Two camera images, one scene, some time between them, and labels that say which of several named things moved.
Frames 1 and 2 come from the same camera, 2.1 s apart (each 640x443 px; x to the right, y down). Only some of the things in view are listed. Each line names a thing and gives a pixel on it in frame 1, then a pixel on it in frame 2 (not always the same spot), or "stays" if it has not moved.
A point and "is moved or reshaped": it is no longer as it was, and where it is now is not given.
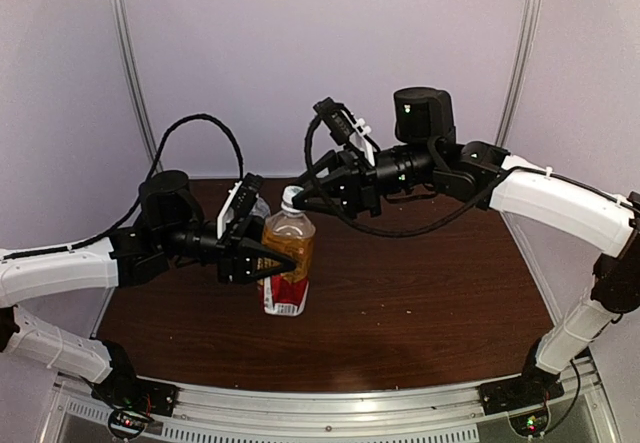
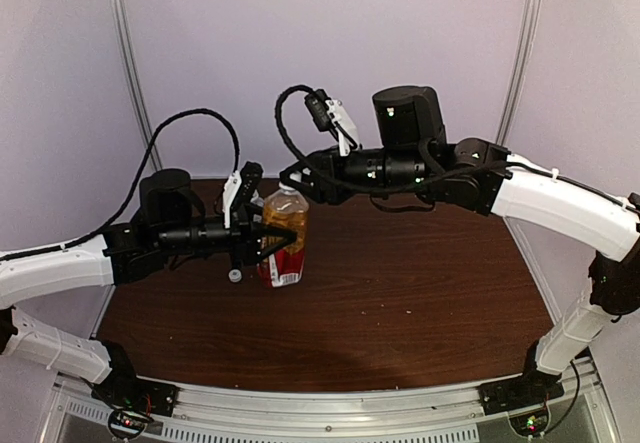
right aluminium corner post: [523, 52] stays
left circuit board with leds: [127, 423] stays
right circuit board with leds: [532, 424] stays
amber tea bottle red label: [283, 294] → [285, 209]
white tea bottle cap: [288, 192] is moved or reshaped
